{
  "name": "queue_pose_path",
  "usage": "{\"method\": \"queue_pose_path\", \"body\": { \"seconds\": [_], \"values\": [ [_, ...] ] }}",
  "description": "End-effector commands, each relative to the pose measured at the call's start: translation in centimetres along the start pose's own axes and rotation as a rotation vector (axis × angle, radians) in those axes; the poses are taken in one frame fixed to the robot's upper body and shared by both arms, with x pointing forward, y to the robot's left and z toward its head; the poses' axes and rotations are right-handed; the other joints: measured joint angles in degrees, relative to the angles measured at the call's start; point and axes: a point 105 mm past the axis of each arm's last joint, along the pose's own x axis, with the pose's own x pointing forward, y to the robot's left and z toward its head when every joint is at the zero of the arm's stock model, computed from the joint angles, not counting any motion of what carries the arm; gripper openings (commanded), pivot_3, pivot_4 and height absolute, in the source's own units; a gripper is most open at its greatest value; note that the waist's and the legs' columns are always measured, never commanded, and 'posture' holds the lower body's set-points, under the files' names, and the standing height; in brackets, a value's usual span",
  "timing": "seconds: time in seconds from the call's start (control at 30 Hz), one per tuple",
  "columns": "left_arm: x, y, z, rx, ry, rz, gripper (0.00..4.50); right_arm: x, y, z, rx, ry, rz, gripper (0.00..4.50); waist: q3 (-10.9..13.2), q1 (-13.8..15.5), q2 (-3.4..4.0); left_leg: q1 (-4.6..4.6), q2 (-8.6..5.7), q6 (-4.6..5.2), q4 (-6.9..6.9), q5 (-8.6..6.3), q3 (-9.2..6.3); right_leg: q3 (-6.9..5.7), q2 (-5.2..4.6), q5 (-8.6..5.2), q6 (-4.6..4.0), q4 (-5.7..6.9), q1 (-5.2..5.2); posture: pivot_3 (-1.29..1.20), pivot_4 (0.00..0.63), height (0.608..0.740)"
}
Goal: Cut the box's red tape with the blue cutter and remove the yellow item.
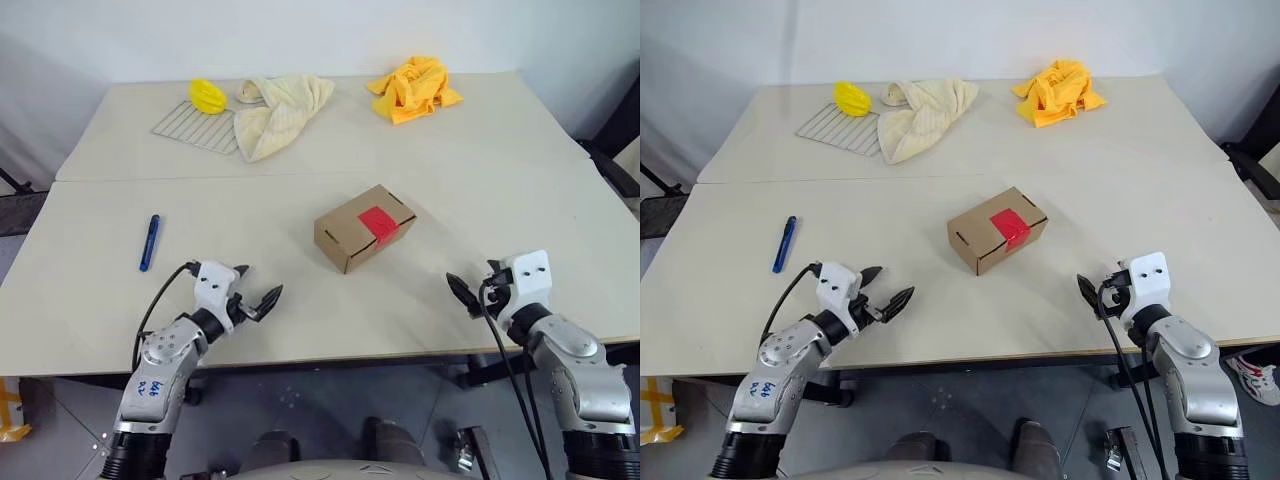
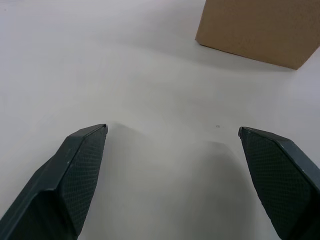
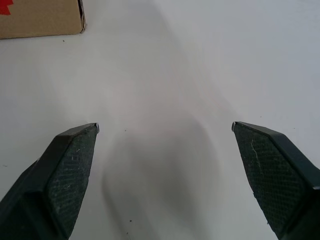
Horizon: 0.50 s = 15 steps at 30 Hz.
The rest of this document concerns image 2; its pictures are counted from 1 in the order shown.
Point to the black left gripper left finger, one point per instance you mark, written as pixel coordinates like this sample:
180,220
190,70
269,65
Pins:
55,190

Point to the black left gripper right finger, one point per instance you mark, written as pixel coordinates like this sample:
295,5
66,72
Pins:
280,180

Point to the brown cardboard box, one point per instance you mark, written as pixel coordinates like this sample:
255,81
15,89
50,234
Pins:
250,25

